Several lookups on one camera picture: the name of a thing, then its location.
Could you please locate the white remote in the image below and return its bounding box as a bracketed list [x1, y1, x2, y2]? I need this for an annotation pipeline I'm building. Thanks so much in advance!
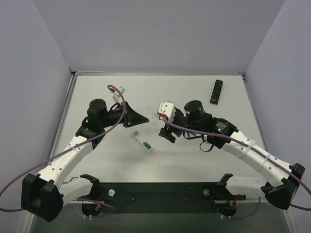
[132, 131, 154, 153]

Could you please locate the white battery cover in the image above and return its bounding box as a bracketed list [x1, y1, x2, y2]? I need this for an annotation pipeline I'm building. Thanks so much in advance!
[149, 117, 159, 126]

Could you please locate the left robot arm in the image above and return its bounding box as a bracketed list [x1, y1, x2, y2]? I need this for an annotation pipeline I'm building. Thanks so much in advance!
[21, 99, 149, 222]

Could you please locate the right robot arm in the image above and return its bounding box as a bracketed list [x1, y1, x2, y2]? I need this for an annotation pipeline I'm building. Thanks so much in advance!
[157, 100, 305, 210]

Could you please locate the black TV remote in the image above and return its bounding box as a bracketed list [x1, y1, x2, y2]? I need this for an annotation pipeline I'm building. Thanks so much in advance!
[210, 80, 223, 105]

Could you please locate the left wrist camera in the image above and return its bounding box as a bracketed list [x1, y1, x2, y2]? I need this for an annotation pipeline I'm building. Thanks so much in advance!
[110, 86, 125, 104]

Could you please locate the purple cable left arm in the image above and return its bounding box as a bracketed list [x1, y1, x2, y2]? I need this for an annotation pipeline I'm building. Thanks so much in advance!
[0, 84, 127, 218]

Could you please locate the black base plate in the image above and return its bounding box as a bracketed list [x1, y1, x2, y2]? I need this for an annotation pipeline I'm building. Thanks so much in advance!
[82, 182, 246, 216]

